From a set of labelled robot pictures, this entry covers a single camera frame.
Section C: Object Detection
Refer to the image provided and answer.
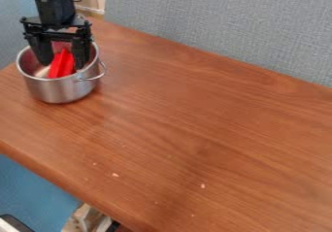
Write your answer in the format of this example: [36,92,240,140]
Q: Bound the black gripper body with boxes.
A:
[21,0,91,43]

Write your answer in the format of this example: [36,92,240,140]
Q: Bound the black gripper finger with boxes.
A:
[25,35,55,66]
[71,37,91,70]

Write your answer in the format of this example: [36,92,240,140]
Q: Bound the red plastic block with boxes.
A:
[48,49,73,79]

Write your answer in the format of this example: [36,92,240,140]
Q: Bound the metal pot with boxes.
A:
[16,43,108,104]

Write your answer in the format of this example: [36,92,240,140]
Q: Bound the white table leg frame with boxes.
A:
[61,204,113,232]

